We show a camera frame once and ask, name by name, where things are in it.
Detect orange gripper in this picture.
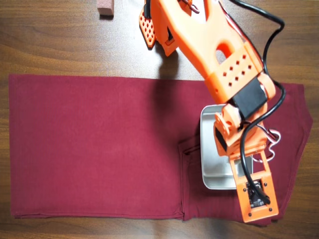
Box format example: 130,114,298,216
213,103,271,160

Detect rectangular metal tray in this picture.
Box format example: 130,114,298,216
199,104,255,191

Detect dark red cloth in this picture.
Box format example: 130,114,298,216
8,74,314,227

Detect pink sponge block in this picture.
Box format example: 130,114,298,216
97,0,116,17

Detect white and red servo wires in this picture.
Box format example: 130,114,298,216
256,123,282,164

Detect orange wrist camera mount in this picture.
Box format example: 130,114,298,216
228,149,280,224

